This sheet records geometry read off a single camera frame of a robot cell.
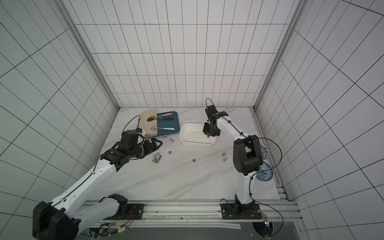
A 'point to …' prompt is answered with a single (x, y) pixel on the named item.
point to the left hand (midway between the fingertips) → (155, 148)
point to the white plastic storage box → (191, 135)
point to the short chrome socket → (224, 153)
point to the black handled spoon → (152, 118)
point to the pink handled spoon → (168, 114)
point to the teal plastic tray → (168, 123)
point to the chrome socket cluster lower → (156, 160)
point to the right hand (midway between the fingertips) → (202, 132)
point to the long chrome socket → (207, 135)
